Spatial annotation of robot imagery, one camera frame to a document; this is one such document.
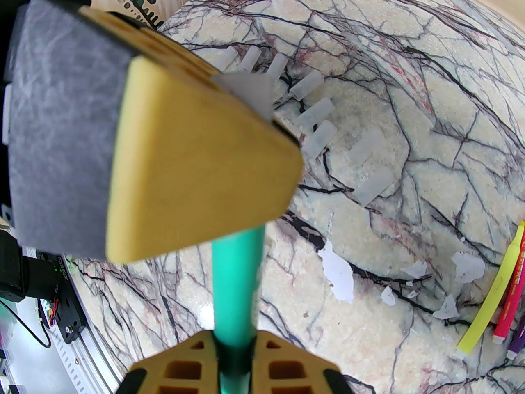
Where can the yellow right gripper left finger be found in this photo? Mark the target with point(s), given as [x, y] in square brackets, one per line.
[180, 369]

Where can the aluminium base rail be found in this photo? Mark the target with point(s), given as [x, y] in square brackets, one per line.
[90, 367]

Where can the white paper scrap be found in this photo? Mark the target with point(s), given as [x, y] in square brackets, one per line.
[467, 267]
[448, 309]
[340, 277]
[387, 296]
[416, 270]

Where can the yellow highlighter pen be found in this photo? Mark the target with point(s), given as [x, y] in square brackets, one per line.
[492, 294]

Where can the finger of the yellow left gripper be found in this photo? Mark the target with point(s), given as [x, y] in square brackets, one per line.
[184, 158]
[164, 47]

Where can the thin green marker pen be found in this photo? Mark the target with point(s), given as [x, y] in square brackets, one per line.
[238, 281]

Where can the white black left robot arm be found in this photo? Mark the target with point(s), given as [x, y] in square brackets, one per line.
[16, 269]

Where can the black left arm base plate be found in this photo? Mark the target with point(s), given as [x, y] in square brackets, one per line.
[69, 318]

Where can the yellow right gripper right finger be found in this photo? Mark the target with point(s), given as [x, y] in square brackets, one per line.
[291, 369]

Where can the translucent pen cap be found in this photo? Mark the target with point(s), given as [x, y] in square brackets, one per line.
[250, 58]
[320, 140]
[277, 64]
[229, 58]
[375, 185]
[305, 84]
[316, 111]
[365, 144]

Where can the pink marker pen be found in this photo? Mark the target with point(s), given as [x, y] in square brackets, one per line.
[512, 302]

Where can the purple marker pen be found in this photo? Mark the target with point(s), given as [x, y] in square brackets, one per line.
[519, 339]

